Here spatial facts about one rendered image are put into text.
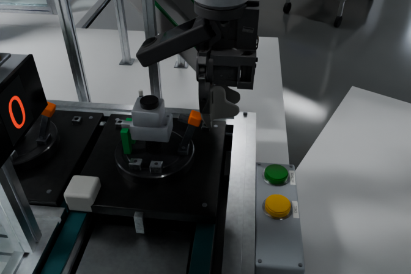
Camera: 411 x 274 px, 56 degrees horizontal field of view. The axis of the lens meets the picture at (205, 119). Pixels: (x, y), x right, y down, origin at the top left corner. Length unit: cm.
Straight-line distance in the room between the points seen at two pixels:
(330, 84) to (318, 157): 196
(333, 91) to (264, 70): 162
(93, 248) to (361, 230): 47
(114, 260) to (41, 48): 90
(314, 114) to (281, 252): 197
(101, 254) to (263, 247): 25
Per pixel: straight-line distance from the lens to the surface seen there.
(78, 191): 65
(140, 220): 63
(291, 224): 63
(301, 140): 229
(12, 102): 45
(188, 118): 64
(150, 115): 62
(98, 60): 126
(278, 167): 69
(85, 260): 66
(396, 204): 85
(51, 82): 119
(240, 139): 76
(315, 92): 273
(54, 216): 67
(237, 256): 59
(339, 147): 94
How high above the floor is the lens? 145
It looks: 38 degrees down
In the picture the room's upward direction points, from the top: straight up
